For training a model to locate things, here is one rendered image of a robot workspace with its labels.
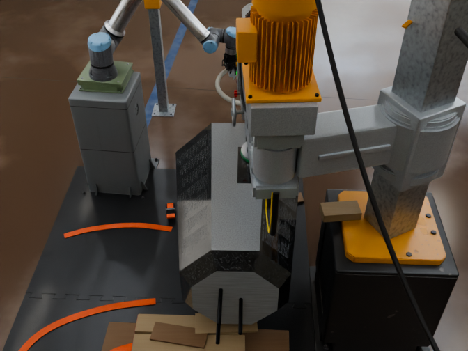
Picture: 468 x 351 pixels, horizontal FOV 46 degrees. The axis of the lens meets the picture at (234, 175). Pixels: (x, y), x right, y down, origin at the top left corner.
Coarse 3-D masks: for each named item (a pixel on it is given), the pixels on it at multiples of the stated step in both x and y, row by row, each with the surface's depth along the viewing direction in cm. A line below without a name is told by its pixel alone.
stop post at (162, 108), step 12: (144, 0) 429; (156, 0) 428; (156, 12) 437; (156, 24) 444; (156, 36) 451; (156, 48) 458; (156, 60) 465; (156, 72) 473; (156, 84) 481; (156, 108) 504; (168, 108) 501
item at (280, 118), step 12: (252, 108) 201; (264, 108) 201; (276, 108) 201; (288, 108) 201; (300, 108) 201; (312, 108) 202; (252, 120) 204; (264, 120) 204; (276, 120) 205; (288, 120) 205; (300, 120) 205; (312, 120) 205; (252, 132) 208; (264, 132) 208; (276, 132) 208; (288, 132) 208; (300, 132) 209; (312, 132) 209
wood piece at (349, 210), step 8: (320, 208) 291; (328, 208) 288; (336, 208) 288; (344, 208) 288; (352, 208) 288; (328, 216) 284; (336, 216) 285; (344, 216) 285; (352, 216) 286; (360, 216) 286
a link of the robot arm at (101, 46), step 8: (88, 40) 352; (96, 40) 352; (104, 40) 352; (112, 40) 362; (88, 48) 355; (96, 48) 351; (104, 48) 353; (112, 48) 360; (96, 56) 355; (104, 56) 356; (112, 56) 362; (96, 64) 359; (104, 64) 359
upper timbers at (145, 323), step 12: (144, 324) 303; (180, 324) 302; (192, 324) 302; (144, 336) 297; (228, 336) 297; (240, 336) 297; (132, 348) 291; (144, 348) 291; (156, 348) 291; (168, 348) 291; (180, 348) 291; (192, 348) 291; (204, 348) 291; (216, 348) 291; (228, 348) 291; (240, 348) 291
